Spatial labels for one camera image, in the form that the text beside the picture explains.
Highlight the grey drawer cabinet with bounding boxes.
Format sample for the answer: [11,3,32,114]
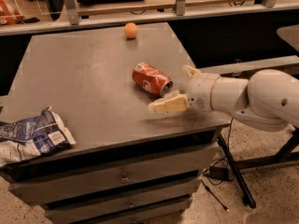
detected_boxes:
[1,23,229,224]

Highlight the orange fruit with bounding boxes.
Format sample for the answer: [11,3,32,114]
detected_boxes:
[124,22,138,39]

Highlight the black power adapter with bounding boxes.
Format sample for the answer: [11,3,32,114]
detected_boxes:
[209,166,230,181]

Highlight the crushed red coke can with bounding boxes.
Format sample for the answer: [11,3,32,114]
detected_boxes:
[132,63,173,97]

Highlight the top drawer knob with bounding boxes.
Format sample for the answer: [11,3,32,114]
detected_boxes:
[121,173,130,184]

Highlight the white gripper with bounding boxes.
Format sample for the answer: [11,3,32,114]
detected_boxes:
[148,65,221,114]

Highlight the blue white chip bag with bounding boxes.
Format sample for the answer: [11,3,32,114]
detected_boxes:
[0,107,76,167]

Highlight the grey metal railing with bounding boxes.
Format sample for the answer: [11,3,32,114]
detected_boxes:
[0,0,298,36]

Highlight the black metal stand leg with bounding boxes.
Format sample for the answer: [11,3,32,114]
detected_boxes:
[218,128,299,209]

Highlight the black cable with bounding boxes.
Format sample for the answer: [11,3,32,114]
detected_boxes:
[201,119,235,213]

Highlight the drawer knob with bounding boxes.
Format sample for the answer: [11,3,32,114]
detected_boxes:
[121,173,130,184]
[128,201,135,208]

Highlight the middle drawer knob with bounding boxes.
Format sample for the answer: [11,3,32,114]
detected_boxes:
[128,201,135,208]

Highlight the orange object behind railing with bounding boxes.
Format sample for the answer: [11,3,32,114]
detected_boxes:
[0,0,23,25]

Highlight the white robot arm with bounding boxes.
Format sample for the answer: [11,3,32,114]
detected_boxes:
[149,65,299,132]

